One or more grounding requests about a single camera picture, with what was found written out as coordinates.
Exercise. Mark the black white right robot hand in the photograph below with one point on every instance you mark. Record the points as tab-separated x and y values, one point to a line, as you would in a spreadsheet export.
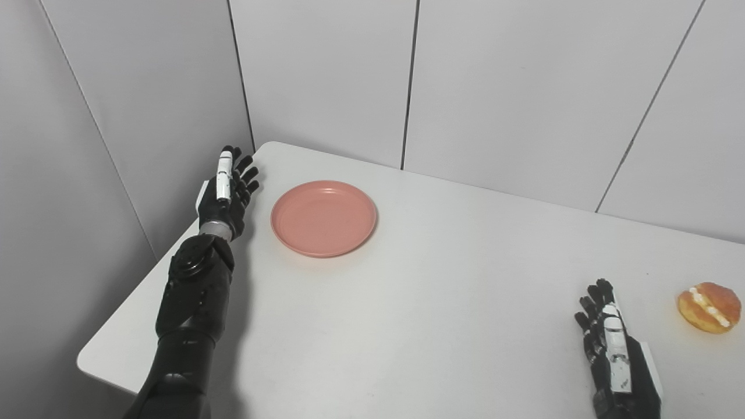
640	384

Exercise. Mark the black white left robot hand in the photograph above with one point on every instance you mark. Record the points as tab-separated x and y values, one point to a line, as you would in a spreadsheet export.
230	212

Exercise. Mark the pink round plate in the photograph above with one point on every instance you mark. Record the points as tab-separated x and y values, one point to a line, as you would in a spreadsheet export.
323	218

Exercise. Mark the cream puff pastry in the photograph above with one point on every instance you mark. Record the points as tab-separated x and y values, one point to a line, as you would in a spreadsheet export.
709	308

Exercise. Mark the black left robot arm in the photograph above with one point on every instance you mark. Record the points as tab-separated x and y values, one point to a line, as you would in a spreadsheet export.
189	308

